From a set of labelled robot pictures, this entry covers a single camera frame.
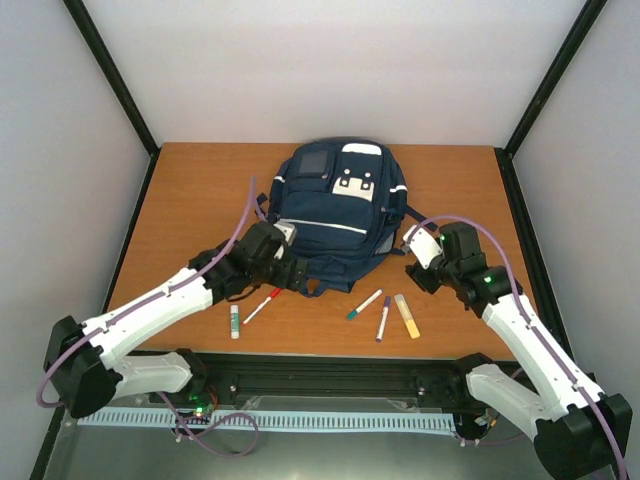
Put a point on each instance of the navy blue student backpack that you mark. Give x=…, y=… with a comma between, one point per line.
x=347, y=199

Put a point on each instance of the purple marker pen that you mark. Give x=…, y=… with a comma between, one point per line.
x=383, y=319

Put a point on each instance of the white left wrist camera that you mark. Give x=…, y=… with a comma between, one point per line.
x=289, y=231

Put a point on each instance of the red marker pen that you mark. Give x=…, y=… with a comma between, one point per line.
x=274, y=293

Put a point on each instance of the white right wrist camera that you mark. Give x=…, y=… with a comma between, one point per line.
x=422, y=245

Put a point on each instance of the black corner frame post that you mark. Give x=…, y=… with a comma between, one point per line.
x=571, y=44
x=87, y=28

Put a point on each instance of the black left corner frame post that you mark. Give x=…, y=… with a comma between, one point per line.
x=87, y=28

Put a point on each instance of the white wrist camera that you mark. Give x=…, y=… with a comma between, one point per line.
x=289, y=231
x=422, y=245

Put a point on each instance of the yellow highlighter pen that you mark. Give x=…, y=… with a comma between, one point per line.
x=407, y=316

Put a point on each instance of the black right corner frame post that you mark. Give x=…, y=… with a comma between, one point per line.
x=571, y=44

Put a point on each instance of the green capped marker pen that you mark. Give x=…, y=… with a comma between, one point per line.
x=364, y=304

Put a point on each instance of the white glue stick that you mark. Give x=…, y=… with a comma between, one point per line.
x=234, y=322

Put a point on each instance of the light blue slotted cable duct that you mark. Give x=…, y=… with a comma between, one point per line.
x=277, y=421

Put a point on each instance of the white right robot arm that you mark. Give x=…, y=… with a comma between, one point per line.
x=576, y=428

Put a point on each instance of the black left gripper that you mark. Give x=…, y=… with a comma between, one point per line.
x=284, y=279

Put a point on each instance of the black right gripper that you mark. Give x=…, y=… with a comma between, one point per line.
x=427, y=283

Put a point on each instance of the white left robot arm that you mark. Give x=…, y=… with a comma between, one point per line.
x=229, y=273

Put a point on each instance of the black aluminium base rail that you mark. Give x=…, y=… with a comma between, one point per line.
x=320, y=375

